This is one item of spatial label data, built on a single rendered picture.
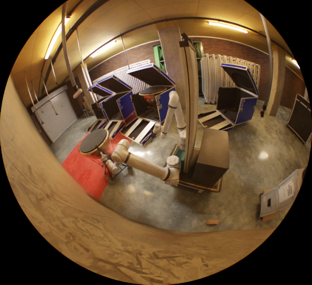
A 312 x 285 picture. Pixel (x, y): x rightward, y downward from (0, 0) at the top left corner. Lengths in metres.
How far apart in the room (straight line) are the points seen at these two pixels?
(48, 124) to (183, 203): 8.19
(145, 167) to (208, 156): 0.62
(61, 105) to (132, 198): 7.78
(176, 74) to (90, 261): 3.49
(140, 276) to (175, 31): 3.80
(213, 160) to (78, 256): 1.07
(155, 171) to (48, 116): 7.83
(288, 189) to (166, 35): 4.20
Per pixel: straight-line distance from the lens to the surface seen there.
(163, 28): 3.51
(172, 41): 3.33
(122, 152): 0.85
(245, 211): 2.02
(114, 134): 3.05
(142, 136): 2.50
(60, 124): 8.22
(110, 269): 0.41
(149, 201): 1.69
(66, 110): 8.43
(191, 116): 0.72
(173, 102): 1.10
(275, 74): 5.43
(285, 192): 1.76
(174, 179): 1.01
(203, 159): 0.95
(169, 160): 1.09
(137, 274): 0.43
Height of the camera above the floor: 1.62
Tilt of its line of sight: 36 degrees down
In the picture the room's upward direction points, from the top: 13 degrees counter-clockwise
